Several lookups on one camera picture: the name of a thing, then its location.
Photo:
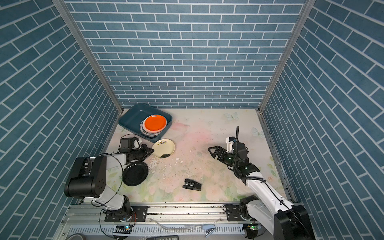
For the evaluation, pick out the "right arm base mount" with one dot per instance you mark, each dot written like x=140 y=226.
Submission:
x=235 y=213

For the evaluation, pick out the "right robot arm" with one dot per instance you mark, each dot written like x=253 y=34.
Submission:
x=280 y=217

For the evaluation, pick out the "orange plate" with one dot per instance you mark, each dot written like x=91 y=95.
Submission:
x=154 y=124

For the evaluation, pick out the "white plate cloud emblem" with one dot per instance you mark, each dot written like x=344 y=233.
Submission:
x=144 y=132

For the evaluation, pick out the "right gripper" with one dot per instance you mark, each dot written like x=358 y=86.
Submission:
x=218 y=151

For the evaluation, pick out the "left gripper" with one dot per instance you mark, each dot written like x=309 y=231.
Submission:
x=145 y=149

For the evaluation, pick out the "black stapler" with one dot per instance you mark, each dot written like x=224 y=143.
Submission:
x=192 y=185

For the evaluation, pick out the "teal plastic bin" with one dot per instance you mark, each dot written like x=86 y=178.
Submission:
x=132 y=120

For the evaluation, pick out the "cream yellow plate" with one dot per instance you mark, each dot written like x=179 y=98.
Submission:
x=163 y=148

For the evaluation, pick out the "black plate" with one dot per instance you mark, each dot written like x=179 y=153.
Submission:
x=135 y=173

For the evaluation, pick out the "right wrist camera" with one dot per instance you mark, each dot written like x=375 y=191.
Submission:
x=230 y=142

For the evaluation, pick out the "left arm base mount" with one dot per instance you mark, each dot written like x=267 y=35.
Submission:
x=134 y=214

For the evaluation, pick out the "aluminium front rail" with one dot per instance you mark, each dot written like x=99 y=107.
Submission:
x=164 y=221

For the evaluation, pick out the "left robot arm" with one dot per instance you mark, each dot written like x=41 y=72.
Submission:
x=88 y=175

